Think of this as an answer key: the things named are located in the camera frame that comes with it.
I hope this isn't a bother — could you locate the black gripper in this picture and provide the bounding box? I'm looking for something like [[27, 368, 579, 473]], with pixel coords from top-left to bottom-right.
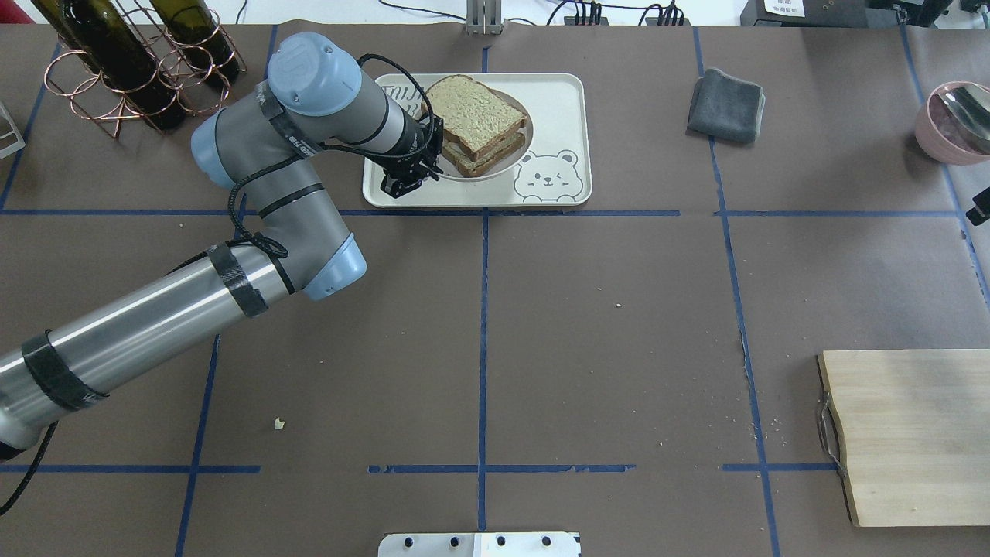
[[376, 115, 443, 200]]

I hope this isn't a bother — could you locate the white round plate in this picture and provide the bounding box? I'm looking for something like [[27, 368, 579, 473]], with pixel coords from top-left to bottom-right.
[[438, 88, 534, 183]]

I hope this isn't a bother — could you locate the bread slice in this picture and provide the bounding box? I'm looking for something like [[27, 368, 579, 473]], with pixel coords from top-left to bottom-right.
[[425, 74, 526, 161], [442, 132, 527, 179]]

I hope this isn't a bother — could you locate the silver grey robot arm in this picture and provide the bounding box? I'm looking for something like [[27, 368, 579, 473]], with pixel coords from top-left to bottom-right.
[[2, 32, 443, 460]]

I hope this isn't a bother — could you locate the white bear serving tray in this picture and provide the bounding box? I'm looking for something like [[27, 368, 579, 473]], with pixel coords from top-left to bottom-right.
[[362, 73, 592, 209]]

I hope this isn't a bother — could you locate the dark wine bottle lower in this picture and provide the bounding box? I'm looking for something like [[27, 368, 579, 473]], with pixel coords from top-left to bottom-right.
[[151, 1, 241, 88]]

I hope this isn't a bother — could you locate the dark wine bottle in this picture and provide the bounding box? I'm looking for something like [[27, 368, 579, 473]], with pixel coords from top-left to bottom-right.
[[151, 1, 241, 88], [32, 1, 186, 131]]

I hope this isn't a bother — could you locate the dark wine bottle upper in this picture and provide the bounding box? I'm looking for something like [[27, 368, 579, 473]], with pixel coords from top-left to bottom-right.
[[32, 1, 186, 131]]

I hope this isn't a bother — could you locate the grey folded cloth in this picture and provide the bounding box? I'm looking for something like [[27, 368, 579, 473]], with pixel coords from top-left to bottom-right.
[[687, 67, 765, 145]]

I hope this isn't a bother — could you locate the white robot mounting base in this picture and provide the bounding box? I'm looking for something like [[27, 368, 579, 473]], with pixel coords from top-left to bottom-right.
[[377, 531, 582, 556]]

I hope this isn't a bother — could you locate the pink bowl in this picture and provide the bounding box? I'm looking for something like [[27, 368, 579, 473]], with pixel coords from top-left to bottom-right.
[[913, 81, 989, 166]]

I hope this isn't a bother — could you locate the wooden cutting board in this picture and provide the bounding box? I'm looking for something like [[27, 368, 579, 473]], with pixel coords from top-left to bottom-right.
[[818, 349, 989, 528]]

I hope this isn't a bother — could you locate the metal spoon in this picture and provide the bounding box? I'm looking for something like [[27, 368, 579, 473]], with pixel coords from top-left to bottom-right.
[[937, 84, 989, 155]]

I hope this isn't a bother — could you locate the aluminium camera post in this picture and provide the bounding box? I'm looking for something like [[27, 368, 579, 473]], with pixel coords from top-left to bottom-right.
[[466, 0, 505, 36]]

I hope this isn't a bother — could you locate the copper wire bottle rack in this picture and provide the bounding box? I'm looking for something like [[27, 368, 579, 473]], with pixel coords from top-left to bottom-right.
[[35, 1, 245, 138]]

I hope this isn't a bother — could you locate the metal cutting board handle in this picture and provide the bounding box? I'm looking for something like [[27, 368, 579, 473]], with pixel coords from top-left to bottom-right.
[[814, 391, 848, 479]]

